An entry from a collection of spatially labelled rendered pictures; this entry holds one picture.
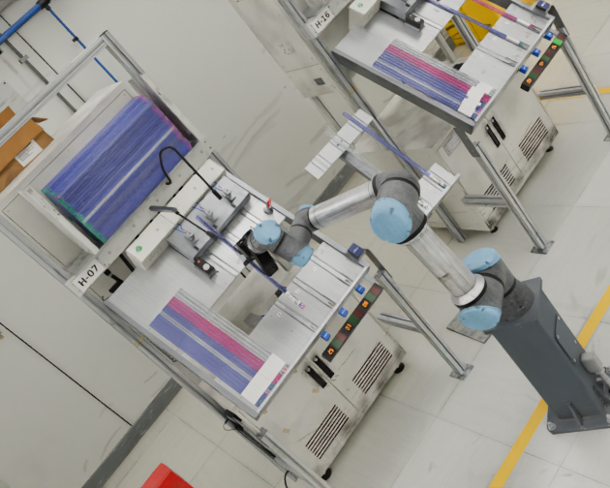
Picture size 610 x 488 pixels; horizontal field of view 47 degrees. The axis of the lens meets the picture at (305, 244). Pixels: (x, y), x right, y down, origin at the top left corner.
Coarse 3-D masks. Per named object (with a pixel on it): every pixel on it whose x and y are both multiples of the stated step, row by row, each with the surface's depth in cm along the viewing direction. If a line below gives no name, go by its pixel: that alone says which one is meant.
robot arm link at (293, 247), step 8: (288, 232) 219; (296, 232) 216; (304, 232) 217; (280, 240) 212; (288, 240) 213; (296, 240) 214; (304, 240) 216; (280, 248) 212; (288, 248) 212; (296, 248) 213; (304, 248) 213; (312, 248) 216; (280, 256) 214; (288, 256) 213; (296, 256) 213; (304, 256) 213; (296, 264) 215; (304, 264) 214
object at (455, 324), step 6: (456, 318) 319; (450, 324) 318; (456, 324) 316; (462, 324) 314; (456, 330) 313; (462, 330) 311; (468, 330) 309; (474, 330) 306; (480, 330) 304; (468, 336) 306; (474, 336) 304; (480, 336) 301; (486, 336) 299
